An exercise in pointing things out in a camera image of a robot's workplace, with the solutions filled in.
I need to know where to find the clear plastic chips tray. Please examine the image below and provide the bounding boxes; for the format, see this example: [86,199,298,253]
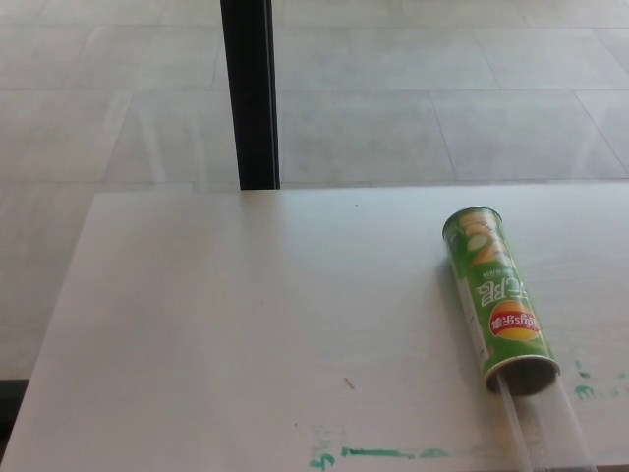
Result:
[495,371,600,472]

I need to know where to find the green Lay's chips can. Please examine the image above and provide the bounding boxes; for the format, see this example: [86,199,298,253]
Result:
[441,206,561,397]

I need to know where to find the black vertical frame post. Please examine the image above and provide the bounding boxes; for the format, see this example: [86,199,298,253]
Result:
[219,0,282,191]

